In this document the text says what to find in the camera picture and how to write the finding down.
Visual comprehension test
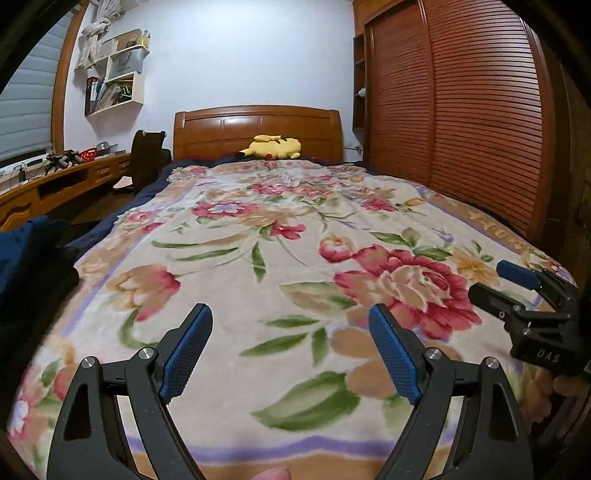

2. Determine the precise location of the black clothes pile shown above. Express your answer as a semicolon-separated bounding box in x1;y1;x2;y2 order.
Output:
0;244;81;384

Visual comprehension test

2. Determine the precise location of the grey paper bag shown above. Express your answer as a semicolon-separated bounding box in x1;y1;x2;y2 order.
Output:
107;50;143;79

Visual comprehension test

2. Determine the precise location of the wooden window frame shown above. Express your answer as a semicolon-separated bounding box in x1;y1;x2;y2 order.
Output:
50;0;90;155

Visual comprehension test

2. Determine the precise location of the white wall shelf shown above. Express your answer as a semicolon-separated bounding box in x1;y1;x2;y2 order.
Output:
75;28;151;116

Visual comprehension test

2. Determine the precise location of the person's right hand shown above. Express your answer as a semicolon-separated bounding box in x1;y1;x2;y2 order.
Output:
551;373;591;402

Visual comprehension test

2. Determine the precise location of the navy blue suit jacket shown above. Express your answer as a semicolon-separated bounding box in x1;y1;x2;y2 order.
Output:
0;219;68;301

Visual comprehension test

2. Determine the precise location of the dark office chair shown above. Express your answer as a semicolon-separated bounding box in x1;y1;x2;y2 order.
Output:
115;130;171;195

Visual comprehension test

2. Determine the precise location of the wooden desk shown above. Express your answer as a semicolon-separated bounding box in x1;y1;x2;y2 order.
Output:
0;152;132;232

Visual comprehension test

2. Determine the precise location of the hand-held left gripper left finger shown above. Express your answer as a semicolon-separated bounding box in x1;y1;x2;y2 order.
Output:
46;302;214;480

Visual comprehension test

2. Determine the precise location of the row of books and folders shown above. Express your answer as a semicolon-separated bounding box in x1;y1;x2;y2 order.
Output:
85;76;134;114

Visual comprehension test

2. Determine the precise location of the yellow plush toy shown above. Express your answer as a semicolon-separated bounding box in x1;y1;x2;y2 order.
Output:
238;134;303;161

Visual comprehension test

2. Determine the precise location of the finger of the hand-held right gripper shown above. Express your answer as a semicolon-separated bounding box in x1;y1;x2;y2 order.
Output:
496;260;580;315
468;281;533;330

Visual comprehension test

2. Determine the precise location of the tied cream curtain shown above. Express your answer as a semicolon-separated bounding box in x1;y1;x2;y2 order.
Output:
76;0;123;70

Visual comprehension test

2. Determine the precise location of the wooden open shelf column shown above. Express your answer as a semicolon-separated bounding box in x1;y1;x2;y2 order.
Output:
353;34;370;130

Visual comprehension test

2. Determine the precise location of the grey window blind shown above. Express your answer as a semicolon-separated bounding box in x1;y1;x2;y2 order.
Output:
0;9;75;162

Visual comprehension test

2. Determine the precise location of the wooden louvered wardrobe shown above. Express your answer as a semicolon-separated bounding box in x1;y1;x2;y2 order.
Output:
352;0;568;250

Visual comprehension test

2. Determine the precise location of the floral blanket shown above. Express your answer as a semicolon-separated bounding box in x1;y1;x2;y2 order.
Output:
7;161;578;480

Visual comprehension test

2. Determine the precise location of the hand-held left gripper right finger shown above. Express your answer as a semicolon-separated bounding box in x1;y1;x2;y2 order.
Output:
368;304;536;480

